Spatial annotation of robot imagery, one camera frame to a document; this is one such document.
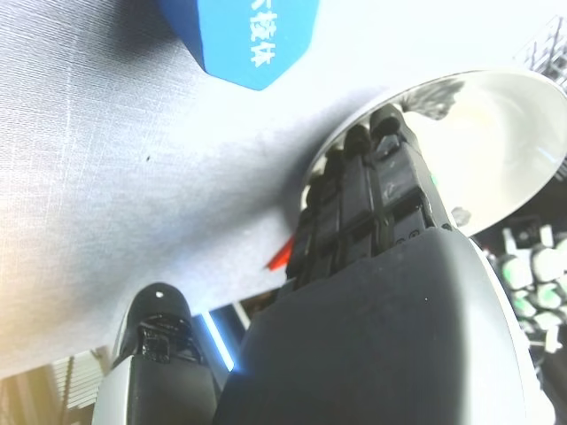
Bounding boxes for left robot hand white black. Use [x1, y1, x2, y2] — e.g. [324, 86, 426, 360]
[90, 105, 555, 425]

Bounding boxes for red triangle block three holes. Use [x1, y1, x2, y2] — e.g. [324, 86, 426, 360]
[264, 234, 296, 272]

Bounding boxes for white LED light strip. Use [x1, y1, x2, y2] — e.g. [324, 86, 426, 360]
[201, 309, 236, 373]

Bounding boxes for blue hexagonal prism block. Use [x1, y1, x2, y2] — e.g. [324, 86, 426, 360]
[159, 0, 321, 92]

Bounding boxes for silver wire dish rack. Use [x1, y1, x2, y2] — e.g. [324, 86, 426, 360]
[513, 15, 567, 89]

